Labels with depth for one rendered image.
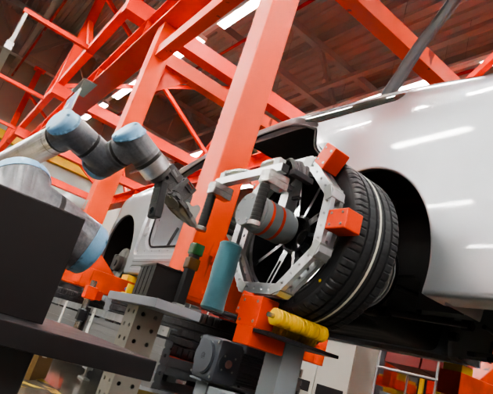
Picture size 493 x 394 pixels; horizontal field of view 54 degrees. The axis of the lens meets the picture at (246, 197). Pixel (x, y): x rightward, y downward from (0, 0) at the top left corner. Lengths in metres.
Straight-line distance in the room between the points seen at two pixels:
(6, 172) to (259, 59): 1.61
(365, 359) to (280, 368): 5.13
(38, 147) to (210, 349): 1.05
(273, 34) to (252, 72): 0.28
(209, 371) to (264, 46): 1.61
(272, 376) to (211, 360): 0.32
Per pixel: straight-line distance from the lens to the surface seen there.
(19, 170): 1.29
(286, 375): 1.82
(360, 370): 6.85
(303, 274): 1.66
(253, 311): 1.72
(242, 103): 2.43
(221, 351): 2.03
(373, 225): 1.70
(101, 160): 1.47
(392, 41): 3.58
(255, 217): 1.53
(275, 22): 2.73
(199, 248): 1.61
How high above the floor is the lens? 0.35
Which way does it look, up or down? 18 degrees up
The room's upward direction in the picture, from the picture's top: 17 degrees clockwise
